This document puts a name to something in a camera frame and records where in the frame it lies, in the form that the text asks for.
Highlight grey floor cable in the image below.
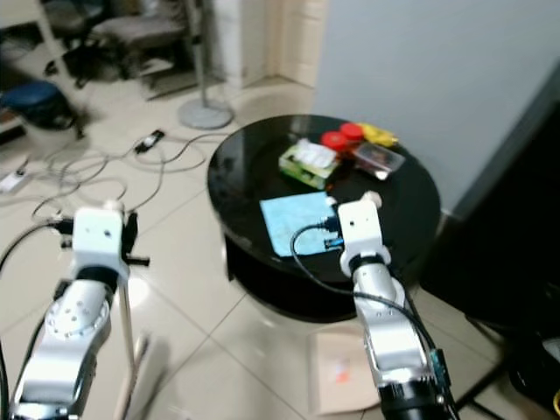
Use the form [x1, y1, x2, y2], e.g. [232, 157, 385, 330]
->
[0, 131, 233, 223]

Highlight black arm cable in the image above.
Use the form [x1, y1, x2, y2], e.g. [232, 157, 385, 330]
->
[290, 213, 443, 351]
[0, 217, 76, 420]

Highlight green and white box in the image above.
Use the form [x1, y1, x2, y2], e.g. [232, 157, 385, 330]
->
[278, 138, 340, 191]

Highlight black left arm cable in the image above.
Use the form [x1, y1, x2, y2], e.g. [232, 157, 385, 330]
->
[0, 217, 76, 420]

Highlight blue lidded bin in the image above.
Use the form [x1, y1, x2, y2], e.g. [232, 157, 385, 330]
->
[0, 80, 81, 156]

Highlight clear plastic container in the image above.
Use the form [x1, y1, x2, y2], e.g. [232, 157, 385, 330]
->
[352, 142, 407, 181]

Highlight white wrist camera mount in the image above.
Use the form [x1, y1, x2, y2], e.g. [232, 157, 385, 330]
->
[71, 200, 126, 283]
[337, 193, 387, 269]

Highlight light blue cloth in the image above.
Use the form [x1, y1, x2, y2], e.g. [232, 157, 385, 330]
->
[260, 191, 339, 259]

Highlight black power adapter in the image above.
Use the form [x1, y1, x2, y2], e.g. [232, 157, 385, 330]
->
[135, 128, 168, 157]

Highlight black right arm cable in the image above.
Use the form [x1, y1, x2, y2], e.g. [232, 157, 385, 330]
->
[290, 213, 443, 351]

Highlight white desk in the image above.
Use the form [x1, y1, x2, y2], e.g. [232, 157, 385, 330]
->
[0, 0, 71, 88]

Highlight grey floor fan stand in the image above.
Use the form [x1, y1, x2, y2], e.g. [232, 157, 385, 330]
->
[178, 0, 236, 131]

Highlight red round lid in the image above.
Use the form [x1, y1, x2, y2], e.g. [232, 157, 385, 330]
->
[340, 122, 366, 142]
[320, 130, 349, 152]

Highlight dark cabinet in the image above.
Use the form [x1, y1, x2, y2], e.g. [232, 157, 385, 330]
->
[418, 77, 560, 420]

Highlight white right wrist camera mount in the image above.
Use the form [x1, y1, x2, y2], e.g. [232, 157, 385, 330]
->
[337, 193, 387, 269]

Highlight round black coffee table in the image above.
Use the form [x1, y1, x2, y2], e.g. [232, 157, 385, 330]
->
[207, 114, 444, 326]

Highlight white power strip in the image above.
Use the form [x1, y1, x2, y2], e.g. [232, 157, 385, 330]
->
[0, 170, 30, 194]

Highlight yellow wrapper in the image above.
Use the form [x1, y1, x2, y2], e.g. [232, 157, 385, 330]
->
[361, 123, 400, 148]

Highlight wooden broom handle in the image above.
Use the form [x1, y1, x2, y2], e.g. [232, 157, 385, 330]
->
[115, 278, 169, 420]

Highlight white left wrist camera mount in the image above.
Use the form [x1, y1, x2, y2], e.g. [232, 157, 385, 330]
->
[71, 200, 126, 283]

